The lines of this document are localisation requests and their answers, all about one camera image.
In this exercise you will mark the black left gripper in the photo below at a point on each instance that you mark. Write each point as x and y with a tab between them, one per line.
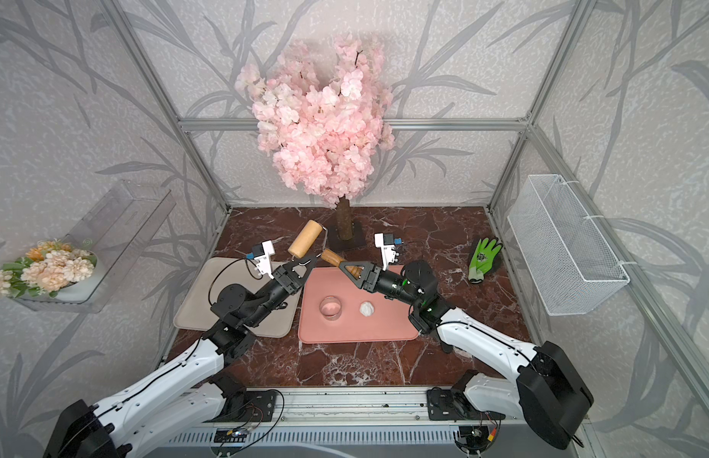
284	281

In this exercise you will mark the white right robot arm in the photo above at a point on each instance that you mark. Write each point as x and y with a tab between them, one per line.
536	383

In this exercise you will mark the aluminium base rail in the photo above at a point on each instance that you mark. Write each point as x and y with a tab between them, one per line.
368	422

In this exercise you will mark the artificial cherry blossom tree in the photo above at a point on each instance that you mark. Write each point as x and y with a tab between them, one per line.
322	136

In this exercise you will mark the white wire mesh basket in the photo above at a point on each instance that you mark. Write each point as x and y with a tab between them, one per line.
569	259

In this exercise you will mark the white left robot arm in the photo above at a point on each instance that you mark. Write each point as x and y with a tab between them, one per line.
189	390

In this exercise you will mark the green work glove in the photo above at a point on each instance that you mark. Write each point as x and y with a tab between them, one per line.
483	259

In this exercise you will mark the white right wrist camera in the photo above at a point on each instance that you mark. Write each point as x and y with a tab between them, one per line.
387	244

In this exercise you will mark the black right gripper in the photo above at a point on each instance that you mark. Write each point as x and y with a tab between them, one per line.
372	277

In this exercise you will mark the clear plastic wall shelf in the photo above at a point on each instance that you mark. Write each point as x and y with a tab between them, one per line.
117	230

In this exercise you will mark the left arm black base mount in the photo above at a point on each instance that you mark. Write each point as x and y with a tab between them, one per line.
242	404

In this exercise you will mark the white dough ball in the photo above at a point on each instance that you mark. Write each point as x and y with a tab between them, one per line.
367	309

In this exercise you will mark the wooden rolling pin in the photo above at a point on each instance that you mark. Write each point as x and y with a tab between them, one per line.
314	239

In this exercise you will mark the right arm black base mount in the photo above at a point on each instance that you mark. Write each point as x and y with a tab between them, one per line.
452	404

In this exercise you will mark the pink silicone mat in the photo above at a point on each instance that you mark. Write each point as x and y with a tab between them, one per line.
334	310

